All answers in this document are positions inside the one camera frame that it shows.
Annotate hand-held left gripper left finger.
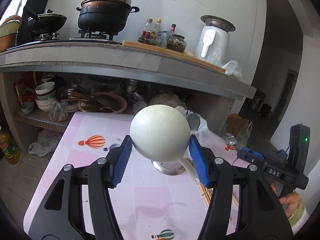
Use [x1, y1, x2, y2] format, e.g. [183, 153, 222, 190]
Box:
[24, 134, 133, 240]

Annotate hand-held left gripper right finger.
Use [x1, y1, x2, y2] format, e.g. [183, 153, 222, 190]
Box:
[188, 134, 293, 240]

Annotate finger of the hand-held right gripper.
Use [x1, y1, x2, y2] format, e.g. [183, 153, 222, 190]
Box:
[236, 146, 264, 165]

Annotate steel utensil holder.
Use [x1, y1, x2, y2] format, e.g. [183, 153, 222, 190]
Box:
[152, 113, 201, 176]

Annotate white round soup ladle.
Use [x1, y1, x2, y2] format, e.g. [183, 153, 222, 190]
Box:
[130, 104, 200, 183]

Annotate person's right forearm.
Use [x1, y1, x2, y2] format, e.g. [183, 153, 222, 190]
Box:
[287, 199, 312, 233]

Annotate person's right hand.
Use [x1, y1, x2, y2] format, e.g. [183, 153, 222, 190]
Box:
[279, 191, 300, 218]

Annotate white plastic shopping bag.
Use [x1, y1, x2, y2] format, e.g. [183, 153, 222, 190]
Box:
[235, 122, 253, 145]

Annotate cardboard box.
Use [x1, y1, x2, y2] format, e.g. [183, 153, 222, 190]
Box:
[226, 113, 250, 140]

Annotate pink plastic basin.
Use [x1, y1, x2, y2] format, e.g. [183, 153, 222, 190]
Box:
[78, 92, 127, 113]

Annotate yellowish bag of food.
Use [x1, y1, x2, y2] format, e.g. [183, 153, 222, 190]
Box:
[150, 93, 187, 110]

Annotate steel pot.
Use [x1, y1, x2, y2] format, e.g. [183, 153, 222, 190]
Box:
[121, 79, 140, 93]

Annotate stack of plates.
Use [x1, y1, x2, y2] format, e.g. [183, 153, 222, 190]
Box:
[57, 87, 81, 113]

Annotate bagged brown food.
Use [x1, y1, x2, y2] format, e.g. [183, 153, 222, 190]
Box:
[47, 99, 69, 122]

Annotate crumpled white plastic bag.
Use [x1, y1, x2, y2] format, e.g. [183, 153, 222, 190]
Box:
[28, 129, 63, 158]

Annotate crumpled clear plastic bag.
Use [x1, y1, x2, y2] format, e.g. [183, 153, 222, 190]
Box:
[221, 60, 244, 80]

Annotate stack of bowls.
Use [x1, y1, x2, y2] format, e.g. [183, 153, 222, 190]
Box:
[35, 81, 56, 112]

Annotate wooden cutting board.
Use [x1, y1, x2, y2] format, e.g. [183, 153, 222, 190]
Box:
[122, 40, 227, 74]

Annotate concrete kitchen counter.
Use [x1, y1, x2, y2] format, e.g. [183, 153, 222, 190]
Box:
[0, 41, 257, 153]

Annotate small green bowl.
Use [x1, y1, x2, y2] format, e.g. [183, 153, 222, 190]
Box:
[21, 101, 35, 115]

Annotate cooking oil bottle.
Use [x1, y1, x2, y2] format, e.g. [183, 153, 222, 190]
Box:
[0, 126, 20, 165]

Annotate white kitchen appliance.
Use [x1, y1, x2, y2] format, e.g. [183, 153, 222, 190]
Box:
[194, 26, 230, 64]

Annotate red snack packets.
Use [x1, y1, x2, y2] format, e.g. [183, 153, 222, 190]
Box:
[14, 72, 36, 104]

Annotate blue seasoning packet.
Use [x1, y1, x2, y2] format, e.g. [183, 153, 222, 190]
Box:
[157, 31, 173, 48]

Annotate gas stove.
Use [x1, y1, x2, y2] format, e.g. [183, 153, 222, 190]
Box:
[21, 30, 123, 46]

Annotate dark sauce bottle red label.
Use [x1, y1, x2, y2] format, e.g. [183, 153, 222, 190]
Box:
[142, 18, 153, 40]

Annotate yellow-cap sauce bottle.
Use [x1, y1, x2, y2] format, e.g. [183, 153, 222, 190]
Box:
[151, 19, 162, 40]

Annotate metal basin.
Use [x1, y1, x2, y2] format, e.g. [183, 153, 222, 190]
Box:
[200, 15, 236, 33]

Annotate large black cooking pot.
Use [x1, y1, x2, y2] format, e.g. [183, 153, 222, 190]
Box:
[76, 0, 140, 32]

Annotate black wok with lid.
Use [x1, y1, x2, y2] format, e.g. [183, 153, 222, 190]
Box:
[24, 6, 67, 33]

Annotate stacked green and orange basins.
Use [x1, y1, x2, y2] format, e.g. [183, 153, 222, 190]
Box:
[0, 15, 22, 53]

